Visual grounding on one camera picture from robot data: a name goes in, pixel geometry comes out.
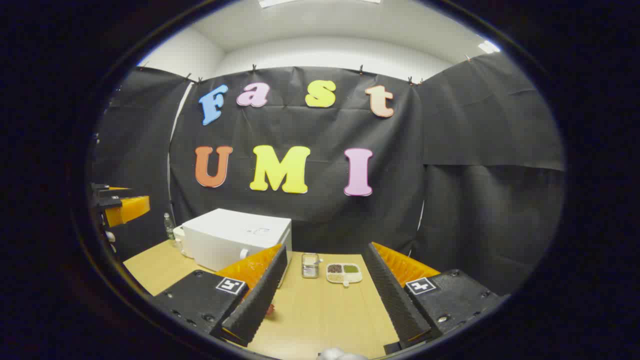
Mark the white microwave oven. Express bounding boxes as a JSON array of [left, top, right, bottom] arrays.
[[181, 208, 293, 288]]

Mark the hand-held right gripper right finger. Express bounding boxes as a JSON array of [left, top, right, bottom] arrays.
[[362, 242, 506, 353]]

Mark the white divided condiment dish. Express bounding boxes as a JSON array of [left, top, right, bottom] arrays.
[[326, 262, 363, 288]]

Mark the black backdrop cloth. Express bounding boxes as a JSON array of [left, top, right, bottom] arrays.
[[90, 52, 566, 296]]

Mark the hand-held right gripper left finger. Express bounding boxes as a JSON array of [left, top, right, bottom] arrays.
[[150, 243, 292, 347]]

